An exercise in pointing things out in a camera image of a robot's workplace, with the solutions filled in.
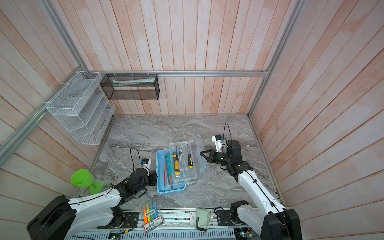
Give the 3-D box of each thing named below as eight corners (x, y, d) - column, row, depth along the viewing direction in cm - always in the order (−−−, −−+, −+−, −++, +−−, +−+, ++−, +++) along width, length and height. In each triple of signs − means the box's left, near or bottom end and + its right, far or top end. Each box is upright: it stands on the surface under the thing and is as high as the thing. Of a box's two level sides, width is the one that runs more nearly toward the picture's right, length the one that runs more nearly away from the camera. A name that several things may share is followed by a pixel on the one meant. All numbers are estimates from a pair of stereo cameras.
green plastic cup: (86, 194, 84) (67, 183, 71) (91, 181, 88) (75, 169, 75) (101, 194, 84) (85, 183, 71) (106, 181, 88) (91, 169, 75)
